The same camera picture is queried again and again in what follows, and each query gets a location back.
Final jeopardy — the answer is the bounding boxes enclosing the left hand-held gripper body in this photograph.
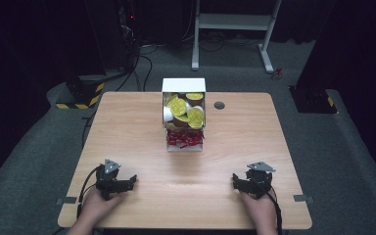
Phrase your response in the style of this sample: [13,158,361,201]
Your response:
[95,158,125,201]

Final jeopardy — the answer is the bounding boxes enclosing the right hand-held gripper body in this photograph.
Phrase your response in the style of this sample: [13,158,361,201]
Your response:
[245,161,277,200]

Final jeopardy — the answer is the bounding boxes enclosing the grey tape strip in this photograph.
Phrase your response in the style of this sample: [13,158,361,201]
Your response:
[55,196,78,206]
[292,194,315,204]

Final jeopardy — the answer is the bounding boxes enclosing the pile of red packets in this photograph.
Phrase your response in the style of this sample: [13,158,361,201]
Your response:
[165,128,205,150]

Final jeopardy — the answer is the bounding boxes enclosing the pile of yellow-lid cups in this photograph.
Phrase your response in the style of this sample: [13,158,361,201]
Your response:
[163,92,206,129]

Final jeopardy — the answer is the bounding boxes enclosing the black stand with striped base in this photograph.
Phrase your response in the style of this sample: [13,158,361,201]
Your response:
[55,73,107,111]

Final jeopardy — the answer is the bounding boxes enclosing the black stand base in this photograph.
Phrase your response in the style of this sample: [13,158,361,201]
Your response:
[288,85,339,115]

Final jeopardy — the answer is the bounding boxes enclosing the white cardboard box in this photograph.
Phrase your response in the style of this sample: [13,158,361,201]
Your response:
[161,77,208,153]

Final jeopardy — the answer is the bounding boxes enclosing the dark equipment rack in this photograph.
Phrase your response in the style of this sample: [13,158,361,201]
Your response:
[116,0,143,68]

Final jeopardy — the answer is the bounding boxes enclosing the white metal stand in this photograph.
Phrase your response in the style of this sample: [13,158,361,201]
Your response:
[191,0,282,74]

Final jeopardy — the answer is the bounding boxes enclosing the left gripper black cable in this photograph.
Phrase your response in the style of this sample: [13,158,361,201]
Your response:
[75,165,103,219]

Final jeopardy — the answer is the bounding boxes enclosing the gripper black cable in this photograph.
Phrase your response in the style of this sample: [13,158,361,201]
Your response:
[75,165,103,219]
[257,181,284,235]

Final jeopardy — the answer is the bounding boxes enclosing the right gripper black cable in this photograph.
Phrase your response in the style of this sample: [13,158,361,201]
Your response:
[257,181,284,235]

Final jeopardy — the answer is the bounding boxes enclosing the black cable beside table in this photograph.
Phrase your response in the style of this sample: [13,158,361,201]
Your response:
[80,110,98,149]

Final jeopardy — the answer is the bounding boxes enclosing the red cable on floor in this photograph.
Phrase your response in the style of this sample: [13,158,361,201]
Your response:
[270,67,284,81]

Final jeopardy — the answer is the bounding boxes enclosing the black floor cables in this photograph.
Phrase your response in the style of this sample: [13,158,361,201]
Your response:
[115,41,160,93]

